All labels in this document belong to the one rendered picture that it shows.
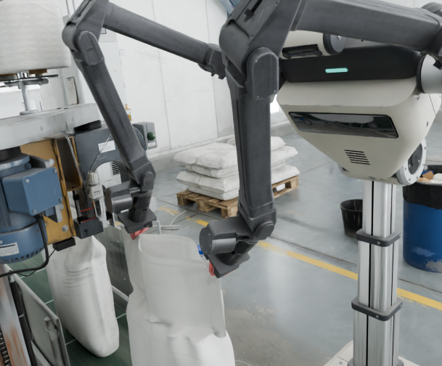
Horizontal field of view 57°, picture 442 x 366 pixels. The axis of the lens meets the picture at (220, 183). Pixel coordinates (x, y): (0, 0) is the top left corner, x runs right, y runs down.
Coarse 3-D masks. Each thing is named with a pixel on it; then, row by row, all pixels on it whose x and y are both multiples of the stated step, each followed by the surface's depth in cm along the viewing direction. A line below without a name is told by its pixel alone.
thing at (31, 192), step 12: (36, 168) 98; (48, 168) 95; (12, 180) 90; (24, 180) 89; (36, 180) 92; (48, 180) 95; (12, 192) 92; (24, 192) 90; (36, 192) 92; (48, 192) 95; (60, 192) 99; (12, 204) 93; (24, 204) 91; (36, 204) 92; (48, 204) 95; (36, 216) 96
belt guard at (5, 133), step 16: (64, 112) 112; (80, 112) 121; (96, 112) 130; (0, 128) 89; (16, 128) 93; (32, 128) 98; (48, 128) 104; (64, 128) 112; (0, 144) 90; (16, 144) 93
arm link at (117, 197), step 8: (144, 176) 109; (152, 176) 110; (120, 184) 112; (128, 184) 113; (136, 184) 113; (144, 184) 110; (152, 184) 112; (112, 192) 108; (120, 192) 110; (128, 192) 111; (112, 200) 109; (120, 200) 110; (128, 200) 111; (112, 208) 109; (120, 208) 111; (128, 208) 113
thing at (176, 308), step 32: (128, 256) 133; (160, 256) 124; (192, 256) 119; (160, 288) 110; (192, 288) 107; (128, 320) 128; (160, 320) 113; (192, 320) 110; (224, 320) 103; (160, 352) 116; (192, 352) 108; (224, 352) 111
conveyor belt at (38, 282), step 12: (12, 264) 262; (24, 264) 261; (36, 264) 259; (24, 276) 245; (36, 276) 244; (36, 288) 230; (48, 288) 228; (48, 300) 216; (120, 312) 199; (120, 324) 190; (72, 336) 184; (120, 336) 181; (72, 348) 176; (84, 348) 176; (120, 348) 174; (72, 360) 169; (84, 360) 168; (96, 360) 167; (108, 360) 167; (120, 360) 166
